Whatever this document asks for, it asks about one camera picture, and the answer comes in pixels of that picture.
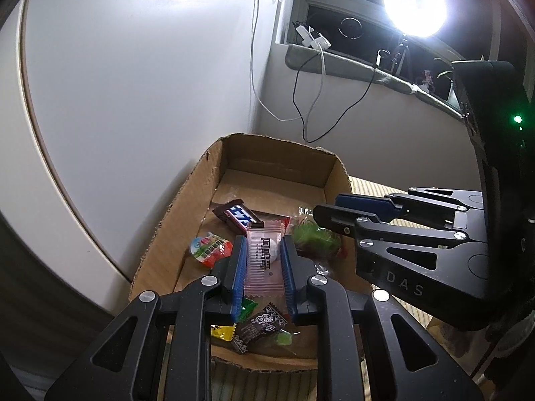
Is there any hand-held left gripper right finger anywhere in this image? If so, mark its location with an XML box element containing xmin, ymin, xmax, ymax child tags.
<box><xmin>279</xmin><ymin>236</ymin><xmax>477</xmax><ymax>401</ymax></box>

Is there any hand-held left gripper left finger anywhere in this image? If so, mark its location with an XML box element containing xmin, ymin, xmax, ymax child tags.
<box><xmin>44</xmin><ymin>236</ymin><xmax>248</xmax><ymax>401</ymax></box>

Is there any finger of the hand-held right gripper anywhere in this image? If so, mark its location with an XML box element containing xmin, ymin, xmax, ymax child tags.
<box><xmin>313</xmin><ymin>204</ymin><xmax>493</xmax><ymax>328</ymax></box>
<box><xmin>334</xmin><ymin>188</ymin><xmax>486</xmax><ymax>228</ymax></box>

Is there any light green snack packet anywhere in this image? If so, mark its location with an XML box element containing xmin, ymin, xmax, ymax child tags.
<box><xmin>290</xmin><ymin>217</ymin><xmax>343</xmax><ymax>257</ymax></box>

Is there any pink snack bar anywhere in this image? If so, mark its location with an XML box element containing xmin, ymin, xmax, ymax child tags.
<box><xmin>244</xmin><ymin>222</ymin><xmax>291</xmax><ymax>301</ymax></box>

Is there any dark green snack packet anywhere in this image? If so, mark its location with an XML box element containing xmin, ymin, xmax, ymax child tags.
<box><xmin>237</xmin><ymin>296</ymin><xmax>259</xmax><ymax>323</ymax></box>

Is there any blue jelly cup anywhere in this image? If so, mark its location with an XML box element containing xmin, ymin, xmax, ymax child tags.
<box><xmin>190</xmin><ymin>232</ymin><xmax>235</xmax><ymax>269</ymax></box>

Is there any black white-printed snack packet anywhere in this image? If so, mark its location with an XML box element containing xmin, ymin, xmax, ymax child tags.
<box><xmin>231</xmin><ymin>302</ymin><xmax>290</xmax><ymax>355</ymax></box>

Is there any cardboard box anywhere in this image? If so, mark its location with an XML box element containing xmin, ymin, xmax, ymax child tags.
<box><xmin>129</xmin><ymin>133</ymin><xmax>354</xmax><ymax>372</ymax></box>

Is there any person's right forearm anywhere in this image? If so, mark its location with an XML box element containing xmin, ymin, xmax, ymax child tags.
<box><xmin>435</xmin><ymin>301</ymin><xmax>535</xmax><ymax>381</ymax></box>

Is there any striped blanket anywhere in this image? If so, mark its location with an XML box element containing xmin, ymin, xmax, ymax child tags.
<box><xmin>167</xmin><ymin>175</ymin><xmax>494</xmax><ymax>401</ymax></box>

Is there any brown chocolate bar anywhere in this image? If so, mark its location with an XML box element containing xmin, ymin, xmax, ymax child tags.
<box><xmin>212</xmin><ymin>198</ymin><xmax>265</xmax><ymax>235</ymax></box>

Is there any small green candy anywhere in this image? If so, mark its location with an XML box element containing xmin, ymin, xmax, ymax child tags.
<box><xmin>272</xmin><ymin>329</ymin><xmax>299</xmax><ymax>345</ymax></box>

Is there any yellow candy packet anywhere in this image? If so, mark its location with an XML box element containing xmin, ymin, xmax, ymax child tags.
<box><xmin>210</xmin><ymin>323</ymin><xmax>238</xmax><ymax>341</ymax></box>

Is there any potted spider plant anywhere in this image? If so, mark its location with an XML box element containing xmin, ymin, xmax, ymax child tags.
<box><xmin>435</xmin><ymin>56</ymin><xmax>460</xmax><ymax>105</ymax></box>

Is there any grey sill cushion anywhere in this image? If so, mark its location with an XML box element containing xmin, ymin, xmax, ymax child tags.
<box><xmin>284</xmin><ymin>44</ymin><xmax>466</xmax><ymax>120</ymax></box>

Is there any white power strip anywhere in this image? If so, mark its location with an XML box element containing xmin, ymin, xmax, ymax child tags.
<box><xmin>293</xmin><ymin>23</ymin><xmax>331</xmax><ymax>48</ymax></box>

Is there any round lamp on tripod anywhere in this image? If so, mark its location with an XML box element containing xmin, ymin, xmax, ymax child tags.
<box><xmin>384</xmin><ymin>0</ymin><xmax>448</xmax><ymax>80</ymax></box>

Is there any white cable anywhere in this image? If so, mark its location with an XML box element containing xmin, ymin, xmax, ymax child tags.
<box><xmin>250</xmin><ymin>0</ymin><xmax>327</xmax><ymax>122</ymax></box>

